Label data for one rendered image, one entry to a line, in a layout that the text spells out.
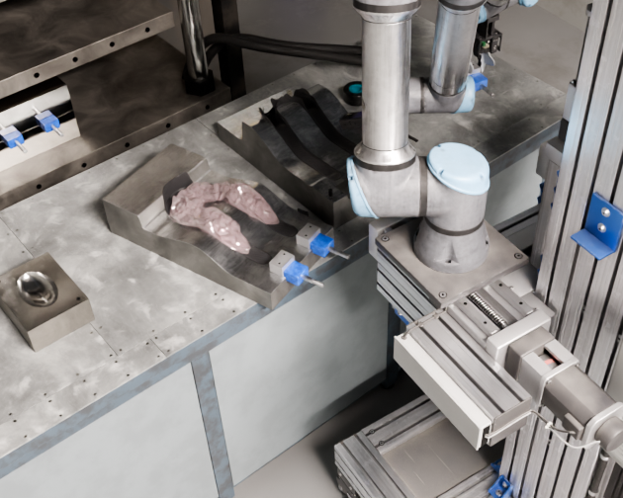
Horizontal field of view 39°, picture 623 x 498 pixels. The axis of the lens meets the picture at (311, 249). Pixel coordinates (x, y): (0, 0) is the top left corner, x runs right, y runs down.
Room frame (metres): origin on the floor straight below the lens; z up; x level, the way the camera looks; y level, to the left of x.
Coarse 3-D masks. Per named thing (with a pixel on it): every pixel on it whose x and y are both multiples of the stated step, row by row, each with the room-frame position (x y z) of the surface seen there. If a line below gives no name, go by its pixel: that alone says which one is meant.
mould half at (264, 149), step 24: (312, 96) 2.01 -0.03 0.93; (240, 120) 2.02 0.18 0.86; (264, 120) 1.91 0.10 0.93; (288, 120) 1.92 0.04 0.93; (312, 120) 1.93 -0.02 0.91; (336, 120) 1.95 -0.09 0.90; (240, 144) 1.93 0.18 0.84; (264, 144) 1.84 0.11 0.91; (312, 144) 1.86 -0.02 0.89; (264, 168) 1.85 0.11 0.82; (288, 168) 1.77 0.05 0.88; (336, 168) 1.76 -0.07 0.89; (288, 192) 1.77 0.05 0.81; (312, 192) 1.69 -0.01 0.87; (336, 192) 1.66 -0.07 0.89; (336, 216) 1.63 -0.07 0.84
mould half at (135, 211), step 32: (160, 160) 1.80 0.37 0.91; (192, 160) 1.79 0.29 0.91; (128, 192) 1.68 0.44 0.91; (160, 192) 1.67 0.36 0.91; (128, 224) 1.61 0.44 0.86; (160, 224) 1.60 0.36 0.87; (256, 224) 1.58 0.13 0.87; (320, 224) 1.58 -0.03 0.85; (192, 256) 1.50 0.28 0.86; (224, 256) 1.48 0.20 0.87; (320, 256) 1.53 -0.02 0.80; (256, 288) 1.39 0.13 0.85; (288, 288) 1.42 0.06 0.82
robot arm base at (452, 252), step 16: (432, 224) 1.26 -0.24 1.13; (480, 224) 1.26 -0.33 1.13; (416, 240) 1.29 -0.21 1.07; (432, 240) 1.25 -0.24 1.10; (448, 240) 1.24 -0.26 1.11; (464, 240) 1.24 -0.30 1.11; (480, 240) 1.25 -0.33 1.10; (416, 256) 1.27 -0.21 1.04; (432, 256) 1.24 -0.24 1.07; (448, 256) 1.24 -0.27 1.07; (464, 256) 1.23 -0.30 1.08; (480, 256) 1.24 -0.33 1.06; (448, 272) 1.22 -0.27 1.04; (464, 272) 1.22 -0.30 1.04
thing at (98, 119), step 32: (96, 64) 2.47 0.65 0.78; (128, 64) 2.46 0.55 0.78; (160, 64) 2.45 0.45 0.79; (96, 96) 2.29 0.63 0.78; (128, 96) 2.28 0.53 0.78; (160, 96) 2.27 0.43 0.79; (192, 96) 2.26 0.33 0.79; (224, 96) 2.29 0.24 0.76; (96, 128) 2.12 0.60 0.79; (128, 128) 2.12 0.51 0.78; (160, 128) 2.15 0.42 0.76; (32, 160) 1.99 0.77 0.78; (64, 160) 1.98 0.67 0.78; (96, 160) 2.02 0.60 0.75; (0, 192) 1.86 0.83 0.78; (32, 192) 1.90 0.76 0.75
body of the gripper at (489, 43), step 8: (496, 16) 2.01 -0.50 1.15; (480, 24) 2.04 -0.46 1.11; (488, 24) 2.00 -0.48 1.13; (480, 32) 2.02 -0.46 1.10; (488, 32) 2.02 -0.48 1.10; (496, 32) 2.04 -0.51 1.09; (480, 40) 2.00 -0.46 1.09; (488, 40) 2.01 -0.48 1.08; (496, 40) 2.02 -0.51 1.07; (480, 48) 1.99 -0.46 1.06; (488, 48) 2.02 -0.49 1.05; (496, 48) 2.02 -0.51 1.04
